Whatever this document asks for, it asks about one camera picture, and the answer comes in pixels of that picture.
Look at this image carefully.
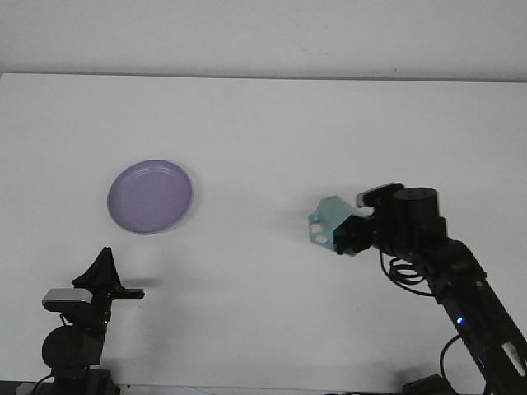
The pale blue hexagonal cup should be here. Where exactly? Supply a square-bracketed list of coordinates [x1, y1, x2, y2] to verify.
[307, 196, 371, 258]

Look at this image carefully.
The pale purple round plate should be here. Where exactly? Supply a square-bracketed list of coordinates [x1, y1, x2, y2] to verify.
[106, 159, 194, 235]

